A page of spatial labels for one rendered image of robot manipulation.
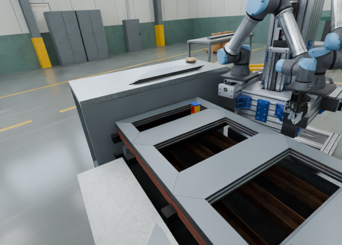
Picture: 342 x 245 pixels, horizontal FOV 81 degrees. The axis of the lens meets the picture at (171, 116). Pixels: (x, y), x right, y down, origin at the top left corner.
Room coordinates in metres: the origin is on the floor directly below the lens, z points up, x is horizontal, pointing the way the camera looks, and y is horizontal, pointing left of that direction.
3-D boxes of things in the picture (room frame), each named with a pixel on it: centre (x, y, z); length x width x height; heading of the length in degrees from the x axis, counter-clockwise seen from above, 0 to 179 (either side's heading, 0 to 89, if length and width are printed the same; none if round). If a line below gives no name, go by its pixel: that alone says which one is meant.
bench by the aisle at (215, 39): (5.37, -1.44, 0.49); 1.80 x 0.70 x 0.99; 129
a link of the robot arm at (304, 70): (0.97, -0.69, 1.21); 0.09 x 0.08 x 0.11; 23
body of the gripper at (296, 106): (0.96, -0.68, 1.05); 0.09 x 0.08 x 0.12; 120
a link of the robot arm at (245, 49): (1.57, -0.58, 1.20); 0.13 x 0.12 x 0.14; 113
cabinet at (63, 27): (8.65, 3.93, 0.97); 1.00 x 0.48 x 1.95; 131
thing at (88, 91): (1.77, 0.16, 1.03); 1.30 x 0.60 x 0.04; 120
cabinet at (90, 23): (9.34, 3.13, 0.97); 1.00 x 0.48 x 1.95; 131
